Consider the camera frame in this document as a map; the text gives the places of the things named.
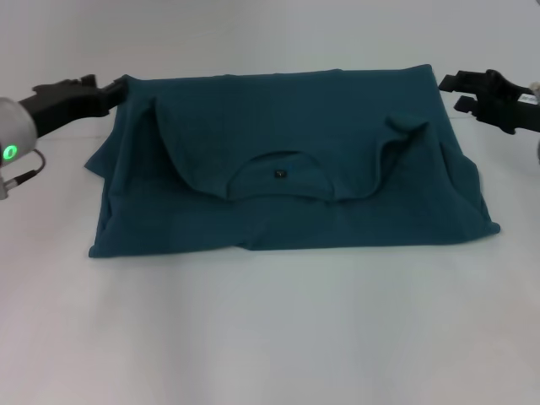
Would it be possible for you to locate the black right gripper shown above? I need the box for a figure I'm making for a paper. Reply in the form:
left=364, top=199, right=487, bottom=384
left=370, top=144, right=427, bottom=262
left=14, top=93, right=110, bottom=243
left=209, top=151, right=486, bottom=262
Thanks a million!
left=437, top=68, right=540, bottom=137

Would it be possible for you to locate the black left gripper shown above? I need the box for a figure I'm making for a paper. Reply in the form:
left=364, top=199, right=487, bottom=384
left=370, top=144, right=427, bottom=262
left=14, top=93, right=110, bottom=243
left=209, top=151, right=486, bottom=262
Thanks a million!
left=19, top=73, right=130, bottom=137

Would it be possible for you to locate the teal FREE print t-shirt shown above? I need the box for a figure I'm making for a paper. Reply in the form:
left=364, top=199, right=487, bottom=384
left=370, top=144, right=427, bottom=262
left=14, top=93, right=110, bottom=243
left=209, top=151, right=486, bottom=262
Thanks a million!
left=83, top=62, right=502, bottom=259

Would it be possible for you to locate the left arm connector cable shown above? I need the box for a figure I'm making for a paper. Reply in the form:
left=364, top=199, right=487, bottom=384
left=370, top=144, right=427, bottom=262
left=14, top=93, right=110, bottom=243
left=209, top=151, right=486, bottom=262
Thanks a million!
left=0, top=149, right=46, bottom=200

